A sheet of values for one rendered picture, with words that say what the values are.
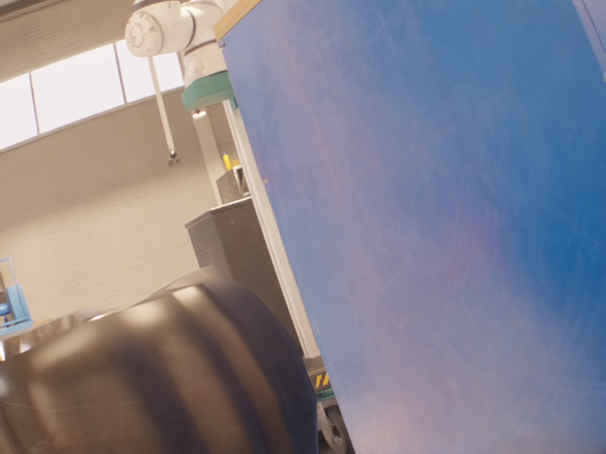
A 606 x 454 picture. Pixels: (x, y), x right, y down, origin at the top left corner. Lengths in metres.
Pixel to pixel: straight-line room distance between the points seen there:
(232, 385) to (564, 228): 0.25
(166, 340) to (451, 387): 0.37
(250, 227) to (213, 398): 2.32
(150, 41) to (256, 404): 1.94
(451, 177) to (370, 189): 0.13
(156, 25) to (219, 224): 0.75
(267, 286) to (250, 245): 0.13
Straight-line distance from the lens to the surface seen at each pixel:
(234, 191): 10.74
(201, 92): 2.40
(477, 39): 0.58
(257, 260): 2.73
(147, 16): 2.35
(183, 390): 0.42
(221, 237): 2.71
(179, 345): 0.43
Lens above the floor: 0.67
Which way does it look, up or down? 1 degrees up
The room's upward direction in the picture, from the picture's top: 18 degrees counter-clockwise
